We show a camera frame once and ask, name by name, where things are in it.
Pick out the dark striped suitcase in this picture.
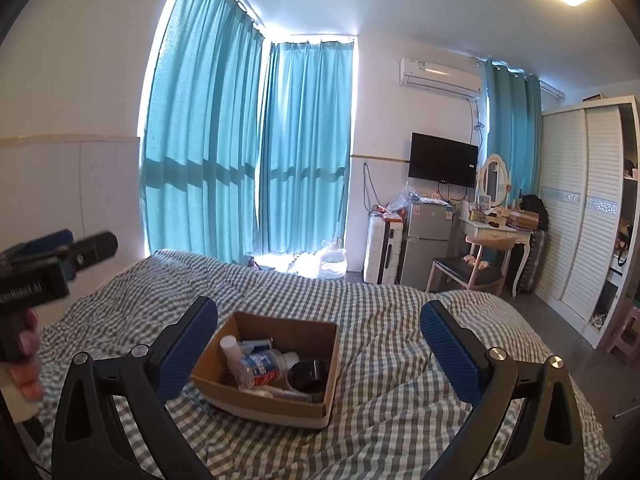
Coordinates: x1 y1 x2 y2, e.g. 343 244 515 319
517 230 546 293

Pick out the pink plastic stool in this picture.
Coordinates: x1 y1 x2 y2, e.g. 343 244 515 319
606 305 640 368

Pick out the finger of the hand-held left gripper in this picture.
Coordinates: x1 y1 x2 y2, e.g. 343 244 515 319
57 231 119 281
0 230 75 262

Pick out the white squeeze tube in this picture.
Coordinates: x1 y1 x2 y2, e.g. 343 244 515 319
252 385 313 403

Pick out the cardboard box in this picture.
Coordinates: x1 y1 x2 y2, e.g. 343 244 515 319
191 311 341 429

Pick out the wooden chair black seat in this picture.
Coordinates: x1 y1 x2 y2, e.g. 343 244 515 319
426 234 516 296

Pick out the white dressing table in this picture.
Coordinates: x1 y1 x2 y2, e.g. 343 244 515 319
459 215 533 296

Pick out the grey small fridge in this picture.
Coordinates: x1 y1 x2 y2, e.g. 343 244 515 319
400 200 453 288

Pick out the white suitcase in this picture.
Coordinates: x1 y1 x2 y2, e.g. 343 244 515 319
363 217 406 284

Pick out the small white bottle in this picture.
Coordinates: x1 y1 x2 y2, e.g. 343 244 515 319
220 335 246 386

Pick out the person's left hand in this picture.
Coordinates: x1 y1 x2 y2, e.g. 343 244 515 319
0 307 46 402

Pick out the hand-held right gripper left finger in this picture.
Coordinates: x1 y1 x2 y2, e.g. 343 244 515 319
51 296 218 480

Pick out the clear plastic jar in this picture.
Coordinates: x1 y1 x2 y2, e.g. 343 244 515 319
235 350 301 388

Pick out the white louvred wardrobe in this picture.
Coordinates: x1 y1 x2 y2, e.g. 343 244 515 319
532 96 640 351

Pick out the blue wall cable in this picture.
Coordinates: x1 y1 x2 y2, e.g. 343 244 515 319
362 162 381 216

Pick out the wide teal curtain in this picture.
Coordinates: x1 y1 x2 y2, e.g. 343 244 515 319
140 0 266 266

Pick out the narrow teal curtain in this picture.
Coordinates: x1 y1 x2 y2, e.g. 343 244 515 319
487 62 543 206

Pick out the brown flat box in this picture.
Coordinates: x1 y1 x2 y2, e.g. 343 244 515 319
505 210 541 228

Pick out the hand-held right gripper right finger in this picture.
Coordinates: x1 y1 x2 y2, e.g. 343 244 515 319
420 300 586 480

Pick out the air conditioner cable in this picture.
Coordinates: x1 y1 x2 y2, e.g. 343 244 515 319
467 95 487 133

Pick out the clear water jug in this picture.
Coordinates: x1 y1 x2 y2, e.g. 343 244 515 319
317 240 348 279

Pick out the checked blanket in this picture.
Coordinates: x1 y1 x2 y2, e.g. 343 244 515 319
37 248 613 480

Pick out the clear plastic bag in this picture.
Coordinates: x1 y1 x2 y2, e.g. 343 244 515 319
390 182 416 211

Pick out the white oval mirror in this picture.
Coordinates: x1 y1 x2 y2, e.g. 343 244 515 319
477 154 512 208

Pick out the black round lid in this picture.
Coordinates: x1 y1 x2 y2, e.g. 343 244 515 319
288 359 328 395

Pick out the black bag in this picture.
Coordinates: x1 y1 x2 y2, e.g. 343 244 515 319
520 194 549 231

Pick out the black wall television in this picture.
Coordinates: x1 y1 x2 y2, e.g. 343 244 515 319
408 132 479 188

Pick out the white air conditioner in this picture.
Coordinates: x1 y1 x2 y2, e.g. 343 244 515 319
398 56 485 96

